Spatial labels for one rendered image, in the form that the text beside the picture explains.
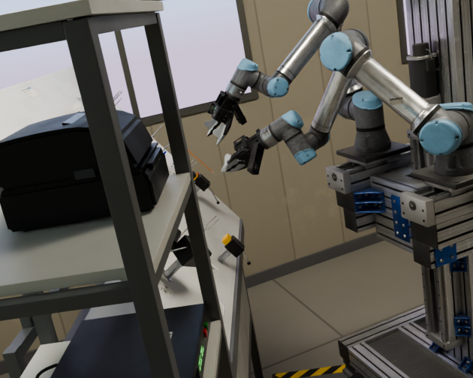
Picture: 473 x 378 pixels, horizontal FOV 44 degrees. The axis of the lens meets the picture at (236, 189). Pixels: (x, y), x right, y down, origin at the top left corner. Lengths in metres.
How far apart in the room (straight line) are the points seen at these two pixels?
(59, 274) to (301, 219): 3.20
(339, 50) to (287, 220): 2.25
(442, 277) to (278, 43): 1.96
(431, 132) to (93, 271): 1.23
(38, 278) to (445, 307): 1.87
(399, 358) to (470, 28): 1.44
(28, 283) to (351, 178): 1.64
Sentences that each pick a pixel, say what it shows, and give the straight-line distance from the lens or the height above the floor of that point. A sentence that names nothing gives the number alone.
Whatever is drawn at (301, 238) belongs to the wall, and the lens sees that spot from 4.11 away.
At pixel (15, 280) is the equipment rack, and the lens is 1.00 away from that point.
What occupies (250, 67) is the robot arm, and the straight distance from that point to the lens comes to 2.35.
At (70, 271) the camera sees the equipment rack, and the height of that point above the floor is 1.46.
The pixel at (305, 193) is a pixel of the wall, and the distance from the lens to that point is 4.03.
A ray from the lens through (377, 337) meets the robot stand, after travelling 2.93.
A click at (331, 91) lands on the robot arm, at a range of 2.14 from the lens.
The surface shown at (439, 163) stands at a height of 1.20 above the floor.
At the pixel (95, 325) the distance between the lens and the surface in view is 1.53.
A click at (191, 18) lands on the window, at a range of 3.59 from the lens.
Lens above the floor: 1.80
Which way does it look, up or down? 17 degrees down
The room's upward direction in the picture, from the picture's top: 10 degrees counter-clockwise
